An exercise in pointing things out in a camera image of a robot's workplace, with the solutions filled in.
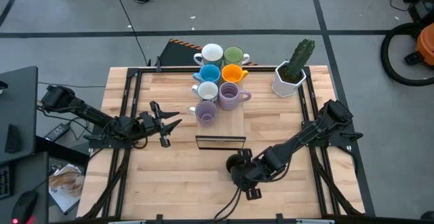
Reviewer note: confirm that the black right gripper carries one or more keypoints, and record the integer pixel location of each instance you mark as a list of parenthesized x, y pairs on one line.
[(247, 173)]

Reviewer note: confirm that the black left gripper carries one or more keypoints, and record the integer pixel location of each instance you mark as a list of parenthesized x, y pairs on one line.
[(152, 122)]

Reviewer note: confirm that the brown teal glazed mug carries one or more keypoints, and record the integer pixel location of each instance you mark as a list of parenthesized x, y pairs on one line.
[(230, 164)]

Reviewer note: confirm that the blue mug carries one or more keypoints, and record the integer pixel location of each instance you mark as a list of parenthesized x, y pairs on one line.
[(209, 73)]

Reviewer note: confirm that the lilac ribbed mug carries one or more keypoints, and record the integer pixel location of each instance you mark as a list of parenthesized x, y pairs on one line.
[(230, 95)]

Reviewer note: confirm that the yellow orange mug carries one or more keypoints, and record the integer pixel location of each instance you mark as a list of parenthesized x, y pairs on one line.
[(232, 73)]

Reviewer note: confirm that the grey mug white interior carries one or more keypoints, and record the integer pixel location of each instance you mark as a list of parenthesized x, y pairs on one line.
[(212, 54)]

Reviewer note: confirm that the green mug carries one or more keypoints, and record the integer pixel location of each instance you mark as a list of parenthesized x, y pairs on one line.
[(234, 55)]

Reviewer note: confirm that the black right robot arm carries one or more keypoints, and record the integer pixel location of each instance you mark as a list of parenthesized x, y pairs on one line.
[(305, 134)]

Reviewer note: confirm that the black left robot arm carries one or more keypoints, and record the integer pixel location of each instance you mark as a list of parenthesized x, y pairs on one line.
[(88, 112)]

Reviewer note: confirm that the black ramp hazard stripe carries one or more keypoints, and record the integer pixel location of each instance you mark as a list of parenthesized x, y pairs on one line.
[(179, 54)]

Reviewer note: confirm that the white hexagonal plant pot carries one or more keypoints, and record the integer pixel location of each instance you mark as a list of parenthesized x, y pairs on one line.
[(281, 86)]

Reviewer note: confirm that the black power adapter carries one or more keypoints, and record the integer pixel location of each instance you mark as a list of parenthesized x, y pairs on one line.
[(57, 132)]

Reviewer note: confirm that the crumpled brown paper bag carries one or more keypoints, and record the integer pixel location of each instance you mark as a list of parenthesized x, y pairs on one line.
[(66, 180)]

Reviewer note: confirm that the green cactus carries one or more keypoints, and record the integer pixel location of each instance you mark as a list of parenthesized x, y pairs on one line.
[(300, 57)]

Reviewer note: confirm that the grey desk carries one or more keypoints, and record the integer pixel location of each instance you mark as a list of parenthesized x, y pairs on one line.
[(20, 115)]

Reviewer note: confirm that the black object on desk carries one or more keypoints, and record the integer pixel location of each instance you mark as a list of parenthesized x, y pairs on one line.
[(13, 139)]

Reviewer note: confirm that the black computer mouse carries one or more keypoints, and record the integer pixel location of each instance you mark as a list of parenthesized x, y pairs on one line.
[(24, 205)]

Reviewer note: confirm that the black keyboard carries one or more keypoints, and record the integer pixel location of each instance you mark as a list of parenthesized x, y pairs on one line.
[(5, 181)]

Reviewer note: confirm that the orange vacuum cleaner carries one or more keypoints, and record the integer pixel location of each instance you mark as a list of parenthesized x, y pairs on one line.
[(426, 44)]

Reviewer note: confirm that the wooden shelf with black frame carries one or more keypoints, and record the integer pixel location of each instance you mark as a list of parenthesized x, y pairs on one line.
[(232, 125)]

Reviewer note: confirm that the black metal table frame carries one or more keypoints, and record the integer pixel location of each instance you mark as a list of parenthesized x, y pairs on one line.
[(169, 69)]

